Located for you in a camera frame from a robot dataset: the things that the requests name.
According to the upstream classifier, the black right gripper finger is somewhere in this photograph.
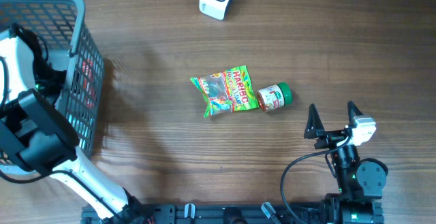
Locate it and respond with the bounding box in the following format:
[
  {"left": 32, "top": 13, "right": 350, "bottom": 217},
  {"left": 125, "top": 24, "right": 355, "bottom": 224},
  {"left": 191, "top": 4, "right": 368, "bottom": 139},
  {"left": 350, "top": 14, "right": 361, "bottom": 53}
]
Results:
[
  {"left": 304, "top": 103, "right": 324, "bottom": 139},
  {"left": 347, "top": 101, "right": 363, "bottom": 127}
]

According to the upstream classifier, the Haribo gummy candy bag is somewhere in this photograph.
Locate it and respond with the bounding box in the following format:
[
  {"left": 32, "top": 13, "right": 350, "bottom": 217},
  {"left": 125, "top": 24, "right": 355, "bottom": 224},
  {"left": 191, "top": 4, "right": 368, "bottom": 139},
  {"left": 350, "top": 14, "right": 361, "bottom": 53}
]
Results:
[{"left": 190, "top": 65, "right": 259, "bottom": 118}]

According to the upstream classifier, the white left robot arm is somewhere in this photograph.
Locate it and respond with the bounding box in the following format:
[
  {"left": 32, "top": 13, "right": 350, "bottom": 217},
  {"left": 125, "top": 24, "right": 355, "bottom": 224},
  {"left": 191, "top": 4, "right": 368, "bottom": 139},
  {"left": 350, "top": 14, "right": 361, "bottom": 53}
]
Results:
[{"left": 1, "top": 23, "right": 142, "bottom": 223}]

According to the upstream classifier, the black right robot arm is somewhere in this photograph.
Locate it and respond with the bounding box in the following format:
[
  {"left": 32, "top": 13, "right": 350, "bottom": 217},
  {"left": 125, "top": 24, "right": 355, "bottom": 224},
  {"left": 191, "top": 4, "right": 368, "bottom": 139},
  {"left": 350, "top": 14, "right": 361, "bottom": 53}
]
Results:
[{"left": 304, "top": 101, "right": 388, "bottom": 224}]

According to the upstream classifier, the green lid spice jar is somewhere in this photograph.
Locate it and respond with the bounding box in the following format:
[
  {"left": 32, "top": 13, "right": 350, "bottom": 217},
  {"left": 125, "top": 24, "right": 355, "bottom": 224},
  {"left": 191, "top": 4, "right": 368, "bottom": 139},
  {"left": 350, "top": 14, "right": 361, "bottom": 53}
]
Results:
[{"left": 257, "top": 82, "right": 293, "bottom": 112}]

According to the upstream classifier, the grey plastic mesh basket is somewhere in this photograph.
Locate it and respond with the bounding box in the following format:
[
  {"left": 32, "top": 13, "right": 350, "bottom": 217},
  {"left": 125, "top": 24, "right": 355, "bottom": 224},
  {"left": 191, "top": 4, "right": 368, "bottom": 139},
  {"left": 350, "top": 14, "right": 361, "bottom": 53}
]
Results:
[{"left": 1, "top": 0, "right": 104, "bottom": 175}]

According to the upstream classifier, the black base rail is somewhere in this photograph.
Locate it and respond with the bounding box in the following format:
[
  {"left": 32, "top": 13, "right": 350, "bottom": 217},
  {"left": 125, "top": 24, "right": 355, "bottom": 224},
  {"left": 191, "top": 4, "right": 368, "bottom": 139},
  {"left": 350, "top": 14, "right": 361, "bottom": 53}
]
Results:
[{"left": 80, "top": 203, "right": 385, "bottom": 224}]

